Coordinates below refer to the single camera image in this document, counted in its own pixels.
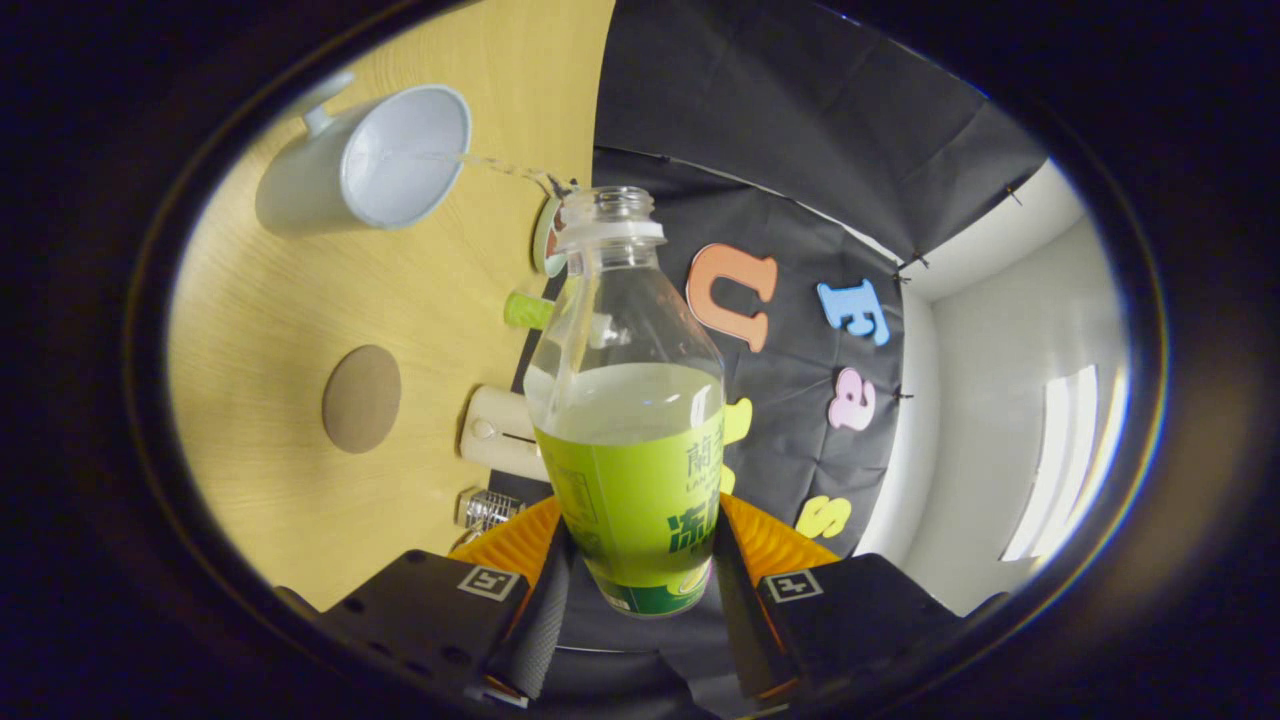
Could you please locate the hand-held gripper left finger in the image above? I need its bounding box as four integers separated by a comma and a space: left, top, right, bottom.
320, 495, 576, 706

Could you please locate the green label juice bottle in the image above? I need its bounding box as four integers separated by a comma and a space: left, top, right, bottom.
522, 186, 729, 619

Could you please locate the white cup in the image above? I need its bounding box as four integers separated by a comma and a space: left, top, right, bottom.
255, 72, 473, 238

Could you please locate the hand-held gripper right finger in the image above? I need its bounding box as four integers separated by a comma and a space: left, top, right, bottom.
712, 492, 966, 706

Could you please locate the white toaster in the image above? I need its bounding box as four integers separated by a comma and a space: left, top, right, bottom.
459, 386, 551, 483

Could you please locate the small capped green drink bottle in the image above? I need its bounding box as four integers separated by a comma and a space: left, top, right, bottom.
503, 290, 556, 331

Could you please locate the wooden table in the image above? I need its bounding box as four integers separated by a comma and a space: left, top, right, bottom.
168, 0, 616, 613

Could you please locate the round brown coaster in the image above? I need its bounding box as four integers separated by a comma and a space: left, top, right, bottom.
321, 345, 403, 455

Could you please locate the metal wire utensil holder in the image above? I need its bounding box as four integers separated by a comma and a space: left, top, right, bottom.
456, 487, 528, 534

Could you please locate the ceiling light panel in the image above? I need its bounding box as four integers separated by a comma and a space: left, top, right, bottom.
1000, 365, 1129, 563

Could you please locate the pale green plate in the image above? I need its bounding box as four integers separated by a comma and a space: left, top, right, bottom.
532, 195, 569, 278

